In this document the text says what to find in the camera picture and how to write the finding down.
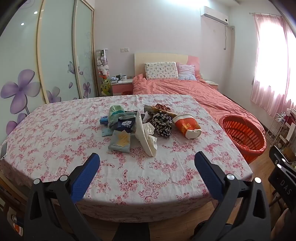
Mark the pink striped pillow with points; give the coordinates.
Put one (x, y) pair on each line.
(186, 71)

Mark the orange slatted plastic basket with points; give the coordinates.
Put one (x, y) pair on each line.
(240, 132)

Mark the cream pink headboard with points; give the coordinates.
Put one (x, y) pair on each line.
(161, 58)

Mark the curtain rod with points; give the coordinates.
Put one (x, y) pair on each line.
(266, 14)

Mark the orange white sock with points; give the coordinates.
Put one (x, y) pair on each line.
(185, 125)

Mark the white smartphone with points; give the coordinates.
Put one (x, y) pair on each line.
(3, 150)

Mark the floral sliding door wardrobe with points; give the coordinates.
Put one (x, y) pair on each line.
(55, 58)

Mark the white floral print pillow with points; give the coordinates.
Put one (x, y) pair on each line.
(161, 70)

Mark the grey yellow sock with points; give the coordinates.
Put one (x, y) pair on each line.
(120, 141)

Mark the clear tube of plush toys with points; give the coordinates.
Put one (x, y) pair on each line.
(103, 67)

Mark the salmon pink duvet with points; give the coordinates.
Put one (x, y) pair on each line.
(185, 88)

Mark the white air conditioner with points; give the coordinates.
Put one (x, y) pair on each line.
(214, 16)

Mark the red brown plaid scrunchie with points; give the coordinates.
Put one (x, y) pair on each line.
(161, 106)

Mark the mint green sock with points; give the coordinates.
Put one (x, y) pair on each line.
(114, 113)

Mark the small blue box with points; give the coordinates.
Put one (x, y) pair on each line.
(104, 119)

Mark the dark blue wipes packet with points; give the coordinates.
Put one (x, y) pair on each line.
(124, 125)

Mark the cream white sock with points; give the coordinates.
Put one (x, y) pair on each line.
(150, 149)

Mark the small teal sachet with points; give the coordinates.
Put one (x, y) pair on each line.
(107, 132)

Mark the black floral scrunchie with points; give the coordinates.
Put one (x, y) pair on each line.
(161, 122)

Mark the pink curtain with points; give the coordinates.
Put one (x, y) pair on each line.
(259, 97)

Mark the pink white nightstand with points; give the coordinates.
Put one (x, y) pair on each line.
(214, 84)
(121, 89)

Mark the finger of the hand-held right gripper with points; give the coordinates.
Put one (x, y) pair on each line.
(283, 160)

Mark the pink floral tablecloth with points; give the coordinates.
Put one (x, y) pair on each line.
(57, 129)

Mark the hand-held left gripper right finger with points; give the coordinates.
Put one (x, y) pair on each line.
(208, 178)

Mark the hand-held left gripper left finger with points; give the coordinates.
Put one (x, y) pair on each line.
(85, 178)

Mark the white crumpled tissue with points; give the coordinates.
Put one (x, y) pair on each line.
(148, 129)

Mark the black beaded hair band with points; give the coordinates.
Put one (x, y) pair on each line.
(145, 117)

